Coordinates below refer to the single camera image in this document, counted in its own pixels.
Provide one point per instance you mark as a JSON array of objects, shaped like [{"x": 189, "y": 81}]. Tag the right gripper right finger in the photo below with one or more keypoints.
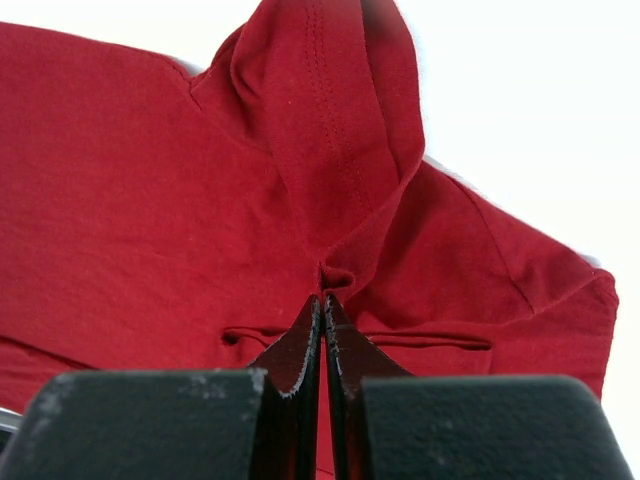
[{"x": 389, "y": 424}]

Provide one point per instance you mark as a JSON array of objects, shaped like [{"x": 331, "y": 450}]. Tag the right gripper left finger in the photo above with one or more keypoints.
[{"x": 258, "y": 422}]

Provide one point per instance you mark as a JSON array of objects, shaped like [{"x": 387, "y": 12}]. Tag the dark red t shirt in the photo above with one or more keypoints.
[{"x": 152, "y": 220}]

